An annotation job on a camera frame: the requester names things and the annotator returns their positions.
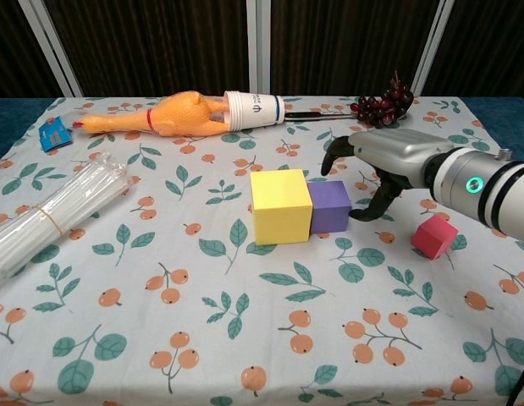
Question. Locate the small red foam cube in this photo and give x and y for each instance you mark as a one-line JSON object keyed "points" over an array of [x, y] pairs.
{"points": [[433, 237]]}

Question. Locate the floral patterned tablecloth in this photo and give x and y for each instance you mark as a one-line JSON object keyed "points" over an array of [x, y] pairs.
{"points": [[202, 296]]}

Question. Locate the white partition frame post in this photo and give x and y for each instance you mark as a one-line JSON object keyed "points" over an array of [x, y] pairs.
{"points": [[435, 42], [50, 46], [258, 42]]}

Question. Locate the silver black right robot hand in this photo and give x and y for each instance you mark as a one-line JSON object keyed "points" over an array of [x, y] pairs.
{"points": [[397, 150]]}

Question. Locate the small blue packet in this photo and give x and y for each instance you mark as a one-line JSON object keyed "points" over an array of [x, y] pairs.
{"points": [[54, 135]]}

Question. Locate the white paper cup stack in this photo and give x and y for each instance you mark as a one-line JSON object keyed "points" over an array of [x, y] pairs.
{"points": [[255, 109]]}

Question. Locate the purple foam cube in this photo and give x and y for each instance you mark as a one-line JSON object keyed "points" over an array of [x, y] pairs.
{"points": [[331, 209]]}

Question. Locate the dark red grape bunch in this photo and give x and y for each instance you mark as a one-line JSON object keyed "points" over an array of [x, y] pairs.
{"points": [[380, 110]]}

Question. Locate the large yellow foam cube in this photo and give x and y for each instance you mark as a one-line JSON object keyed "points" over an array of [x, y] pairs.
{"points": [[282, 211]]}

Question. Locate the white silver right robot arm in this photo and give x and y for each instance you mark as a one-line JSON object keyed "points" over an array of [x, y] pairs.
{"points": [[486, 190]]}

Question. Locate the bundle of clear straws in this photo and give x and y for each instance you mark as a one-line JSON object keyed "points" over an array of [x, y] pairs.
{"points": [[54, 207]]}

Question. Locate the orange rubber chicken toy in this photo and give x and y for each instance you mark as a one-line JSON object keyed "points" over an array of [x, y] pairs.
{"points": [[177, 114]]}

